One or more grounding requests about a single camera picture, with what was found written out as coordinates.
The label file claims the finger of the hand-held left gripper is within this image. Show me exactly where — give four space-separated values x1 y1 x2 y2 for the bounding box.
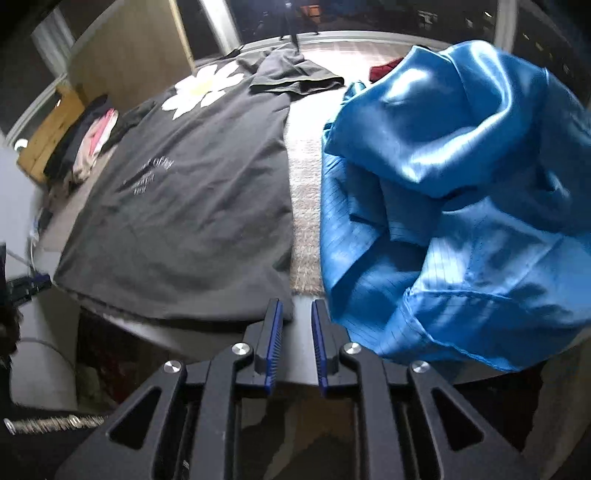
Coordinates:
4 273 52 306

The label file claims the black tripod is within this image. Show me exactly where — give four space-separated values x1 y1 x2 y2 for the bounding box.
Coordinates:
277 0 321 54

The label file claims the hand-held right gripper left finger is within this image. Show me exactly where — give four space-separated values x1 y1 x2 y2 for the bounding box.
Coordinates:
53 298 284 480

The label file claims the wooden cabinet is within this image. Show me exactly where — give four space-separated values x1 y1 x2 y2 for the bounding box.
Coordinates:
67 0 197 112

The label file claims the white cable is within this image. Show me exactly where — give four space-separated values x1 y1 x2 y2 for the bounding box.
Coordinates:
25 222 42 278

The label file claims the pink and white cloth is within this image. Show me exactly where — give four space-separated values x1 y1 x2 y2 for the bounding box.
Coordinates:
71 134 105 183

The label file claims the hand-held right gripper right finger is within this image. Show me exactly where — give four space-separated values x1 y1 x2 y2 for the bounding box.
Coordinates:
311 299 541 480

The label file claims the black daisy print t-shirt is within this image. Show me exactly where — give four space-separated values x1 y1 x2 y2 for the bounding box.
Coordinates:
53 48 346 323

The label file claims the yellow wooden box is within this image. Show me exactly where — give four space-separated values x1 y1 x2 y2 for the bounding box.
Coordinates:
16 85 86 185

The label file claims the blue satin garment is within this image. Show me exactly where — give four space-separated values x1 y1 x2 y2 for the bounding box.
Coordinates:
320 39 591 374

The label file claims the maroon garment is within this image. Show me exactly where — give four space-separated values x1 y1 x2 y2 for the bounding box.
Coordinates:
368 58 407 85

